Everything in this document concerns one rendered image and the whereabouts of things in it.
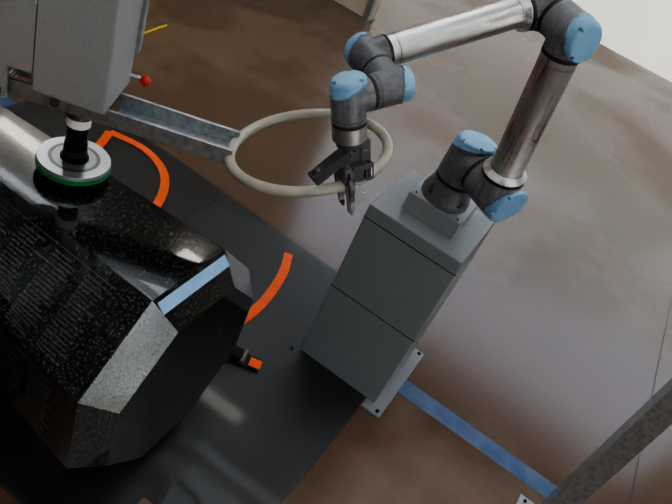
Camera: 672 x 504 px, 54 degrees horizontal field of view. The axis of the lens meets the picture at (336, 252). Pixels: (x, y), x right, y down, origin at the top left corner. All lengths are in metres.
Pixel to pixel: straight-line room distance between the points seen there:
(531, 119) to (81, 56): 1.27
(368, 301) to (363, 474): 0.67
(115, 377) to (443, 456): 1.53
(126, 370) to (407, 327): 1.15
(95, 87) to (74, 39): 0.13
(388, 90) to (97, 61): 0.75
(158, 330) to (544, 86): 1.29
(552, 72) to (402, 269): 0.91
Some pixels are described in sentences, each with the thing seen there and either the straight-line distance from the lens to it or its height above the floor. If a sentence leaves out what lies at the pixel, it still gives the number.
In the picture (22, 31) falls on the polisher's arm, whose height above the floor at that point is 1.26.
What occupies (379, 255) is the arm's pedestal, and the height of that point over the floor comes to 0.68.
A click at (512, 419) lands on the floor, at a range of 3.28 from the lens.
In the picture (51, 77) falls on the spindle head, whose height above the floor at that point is 1.17.
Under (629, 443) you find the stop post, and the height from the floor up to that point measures 0.65.
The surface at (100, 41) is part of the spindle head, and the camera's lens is 1.86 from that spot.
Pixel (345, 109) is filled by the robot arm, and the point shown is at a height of 1.43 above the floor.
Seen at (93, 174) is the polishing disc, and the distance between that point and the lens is 2.14.
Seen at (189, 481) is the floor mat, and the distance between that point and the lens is 2.48.
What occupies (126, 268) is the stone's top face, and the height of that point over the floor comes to 0.80.
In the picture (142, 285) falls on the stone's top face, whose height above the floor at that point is 0.80.
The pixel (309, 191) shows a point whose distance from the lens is 1.75.
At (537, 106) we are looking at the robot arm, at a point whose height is 1.47.
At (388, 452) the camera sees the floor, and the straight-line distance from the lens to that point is 2.83.
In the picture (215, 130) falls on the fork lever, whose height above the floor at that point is 1.09.
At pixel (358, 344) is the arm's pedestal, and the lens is 2.78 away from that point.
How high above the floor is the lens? 2.14
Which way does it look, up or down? 37 degrees down
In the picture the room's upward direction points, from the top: 25 degrees clockwise
